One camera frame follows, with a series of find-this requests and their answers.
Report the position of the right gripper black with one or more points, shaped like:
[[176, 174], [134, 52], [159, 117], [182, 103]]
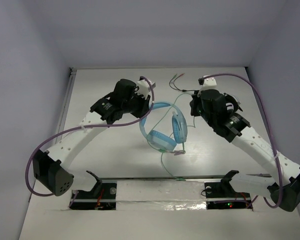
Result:
[[194, 102]]

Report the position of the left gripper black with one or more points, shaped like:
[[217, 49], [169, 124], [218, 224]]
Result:
[[142, 107]]

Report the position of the light blue headphones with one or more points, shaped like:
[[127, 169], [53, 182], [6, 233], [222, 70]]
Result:
[[170, 134]]

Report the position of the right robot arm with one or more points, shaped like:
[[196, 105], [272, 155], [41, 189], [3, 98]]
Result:
[[282, 186]]

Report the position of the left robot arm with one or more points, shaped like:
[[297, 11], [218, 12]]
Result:
[[52, 158]]

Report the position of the black white headphones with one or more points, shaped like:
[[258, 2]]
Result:
[[232, 103]]

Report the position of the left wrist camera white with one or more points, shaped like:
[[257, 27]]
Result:
[[143, 88]]

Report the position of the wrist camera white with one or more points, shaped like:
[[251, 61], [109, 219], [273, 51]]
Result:
[[206, 83], [143, 88]]

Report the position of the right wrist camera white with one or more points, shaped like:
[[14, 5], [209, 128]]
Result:
[[206, 83]]

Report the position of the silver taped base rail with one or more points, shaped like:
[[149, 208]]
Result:
[[160, 194]]

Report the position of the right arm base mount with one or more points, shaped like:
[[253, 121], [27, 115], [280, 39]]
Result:
[[221, 196]]

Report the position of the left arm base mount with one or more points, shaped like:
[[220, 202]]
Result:
[[102, 196]]

